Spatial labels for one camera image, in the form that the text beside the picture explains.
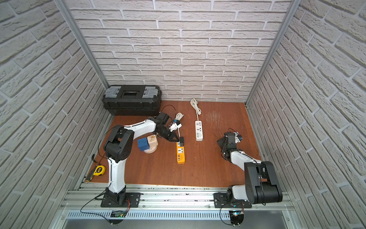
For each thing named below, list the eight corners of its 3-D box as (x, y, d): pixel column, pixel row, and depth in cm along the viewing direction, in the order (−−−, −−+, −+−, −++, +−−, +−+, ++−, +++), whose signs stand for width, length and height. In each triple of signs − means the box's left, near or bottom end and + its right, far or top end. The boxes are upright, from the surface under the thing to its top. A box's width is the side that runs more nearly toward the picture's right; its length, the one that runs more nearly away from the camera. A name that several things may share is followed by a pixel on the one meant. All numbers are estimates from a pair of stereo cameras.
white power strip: (195, 140, 98) (195, 139, 96) (194, 122, 109) (195, 120, 106) (203, 141, 98) (203, 139, 96) (201, 122, 109) (201, 120, 107)
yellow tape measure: (88, 181, 82) (86, 180, 80) (87, 172, 85) (84, 171, 83) (106, 172, 85) (104, 171, 83) (104, 164, 88) (102, 162, 86)
